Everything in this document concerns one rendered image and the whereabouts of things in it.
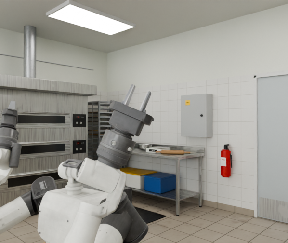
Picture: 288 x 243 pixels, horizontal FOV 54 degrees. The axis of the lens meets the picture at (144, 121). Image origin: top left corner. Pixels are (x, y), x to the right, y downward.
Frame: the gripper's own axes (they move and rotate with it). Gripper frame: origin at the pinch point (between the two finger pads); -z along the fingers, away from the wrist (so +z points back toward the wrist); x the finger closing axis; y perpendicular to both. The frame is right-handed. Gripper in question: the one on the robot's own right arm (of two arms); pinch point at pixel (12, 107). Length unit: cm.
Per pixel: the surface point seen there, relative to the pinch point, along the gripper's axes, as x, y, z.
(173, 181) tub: -307, -235, -47
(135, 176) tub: -339, -177, -59
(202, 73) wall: -213, -253, -211
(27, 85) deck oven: -246, 14, -151
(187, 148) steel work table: -281, -252, -99
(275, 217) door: -199, -335, 19
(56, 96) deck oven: -290, -28, -165
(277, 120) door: -144, -319, -104
